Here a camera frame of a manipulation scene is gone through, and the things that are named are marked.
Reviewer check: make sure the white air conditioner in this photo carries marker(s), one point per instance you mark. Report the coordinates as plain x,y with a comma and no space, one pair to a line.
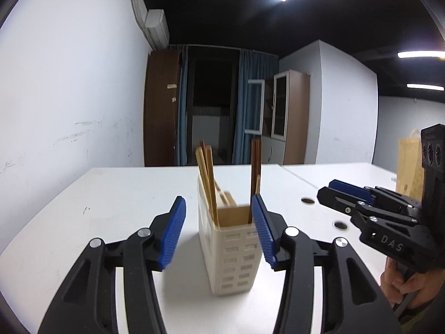
154,24

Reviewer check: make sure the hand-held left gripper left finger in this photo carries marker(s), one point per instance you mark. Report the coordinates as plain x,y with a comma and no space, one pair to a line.
172,236

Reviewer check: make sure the person's right hand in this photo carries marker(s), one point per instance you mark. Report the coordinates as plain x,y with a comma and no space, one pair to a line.
420,285

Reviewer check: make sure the wide blue curtain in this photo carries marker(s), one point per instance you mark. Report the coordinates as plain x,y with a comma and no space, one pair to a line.
243,76

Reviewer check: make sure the brown paper bag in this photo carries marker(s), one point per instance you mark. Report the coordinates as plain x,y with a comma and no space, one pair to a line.
410,167

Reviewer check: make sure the wooden glass-door cabinet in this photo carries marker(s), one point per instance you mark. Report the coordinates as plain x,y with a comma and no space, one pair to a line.
295,118

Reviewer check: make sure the dark brown wooden chopstick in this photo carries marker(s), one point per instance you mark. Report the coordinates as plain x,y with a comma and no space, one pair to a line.
258,160
253,167

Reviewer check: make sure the cream plastic utensil holder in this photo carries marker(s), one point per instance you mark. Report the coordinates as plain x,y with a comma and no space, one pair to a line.
229,250

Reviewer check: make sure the white framed glass door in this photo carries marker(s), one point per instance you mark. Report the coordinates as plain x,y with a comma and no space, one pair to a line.
254,106

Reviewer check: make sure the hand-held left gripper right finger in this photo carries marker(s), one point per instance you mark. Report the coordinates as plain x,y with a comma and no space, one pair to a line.
264,236

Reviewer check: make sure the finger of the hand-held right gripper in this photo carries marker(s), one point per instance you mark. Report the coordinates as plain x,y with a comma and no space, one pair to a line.
347,187
335,198

